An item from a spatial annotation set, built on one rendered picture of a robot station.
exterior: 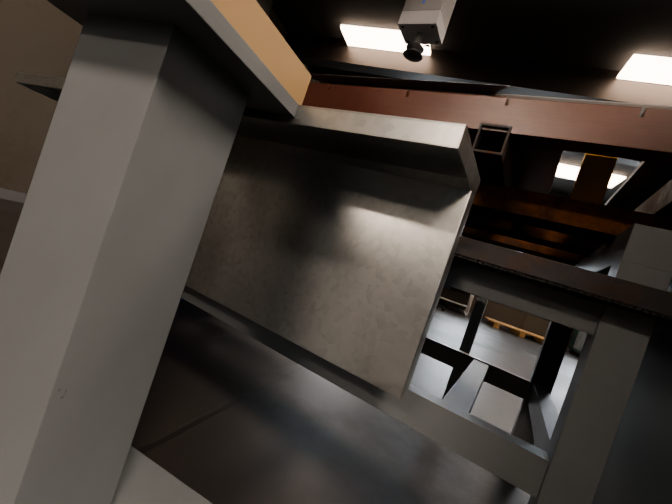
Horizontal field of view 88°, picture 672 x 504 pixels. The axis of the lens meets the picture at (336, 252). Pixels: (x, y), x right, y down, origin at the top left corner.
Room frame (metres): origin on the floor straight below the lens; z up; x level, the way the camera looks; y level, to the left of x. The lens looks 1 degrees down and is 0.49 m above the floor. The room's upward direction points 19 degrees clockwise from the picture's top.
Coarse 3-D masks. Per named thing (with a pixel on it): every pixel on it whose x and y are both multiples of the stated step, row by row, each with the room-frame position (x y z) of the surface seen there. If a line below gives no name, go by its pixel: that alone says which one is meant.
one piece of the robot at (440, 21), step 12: (408, 0) 0.74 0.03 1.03; (420, 0) 0.72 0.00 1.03; (432, 0) 0.71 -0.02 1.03; (444, 0) 0.70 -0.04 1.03; (456, 0) 0.75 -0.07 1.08; (408, 12) 0.73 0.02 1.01; (420, 12) 0.72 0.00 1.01; (432, 12) 0.71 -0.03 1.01; (444, 12) 0.72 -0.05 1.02; (408, 24) 0.73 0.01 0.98; (420, 24) 0.72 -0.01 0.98; (432, 24) 0.70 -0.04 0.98; (444, 24) 0.74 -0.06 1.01; (408, 36) 0.76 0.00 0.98; (420, 36) 0.74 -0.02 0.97; (432, 36) 0.74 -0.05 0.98; (444, 36) 0.75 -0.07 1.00
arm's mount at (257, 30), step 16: (224, 0) 0.36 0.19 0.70; (240, 0) 0.38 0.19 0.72; (224, 16) 0.37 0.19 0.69; (240, 16) 0.39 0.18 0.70; (256, 16) 0.41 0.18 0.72; (240, 32) 0.40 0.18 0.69; (256, 32) 0.42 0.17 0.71; (272, 32) 0.44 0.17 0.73; (256, 48) 0.43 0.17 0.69; (272, 48) 0.45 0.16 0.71; (288, 48) 0.48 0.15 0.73; (272, 64) 0.46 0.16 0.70; (288, 64) 0.49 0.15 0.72; (288, 80) 0.50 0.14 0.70; (304, 80) 0.54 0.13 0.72; (304, 96) 0.55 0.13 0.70
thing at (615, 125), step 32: (320, 96) 0.76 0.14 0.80; (352, 96) 0.72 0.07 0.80; (384, 96) 0.69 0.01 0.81; (416, 96) 0.66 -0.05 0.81; (448, 96) 0.63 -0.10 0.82; (480, 96) 0.61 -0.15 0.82; (512, 128) 0.57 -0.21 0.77; (544, 128) 0.55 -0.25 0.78; (576, 128) 0.53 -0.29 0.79; (608, 128) 0.51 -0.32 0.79; (640, 128) 0.50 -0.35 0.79; (640, 160) 0.52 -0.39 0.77
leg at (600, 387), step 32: (608, 320) 0.52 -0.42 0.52; (640, 320) 0.50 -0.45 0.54; (608, 352) 0.51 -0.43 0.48; (640, 352) 0.50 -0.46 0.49; (576, 384) 0.53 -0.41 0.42; (608, 384) 0.51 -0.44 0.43; (576, 416) 0.52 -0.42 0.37; (608, 416) 0.50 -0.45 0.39; (576, 448) 0.51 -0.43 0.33; (608, 448) 0.50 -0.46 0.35; (544, 480) 0.52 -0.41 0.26; (576, 480) 0.51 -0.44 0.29
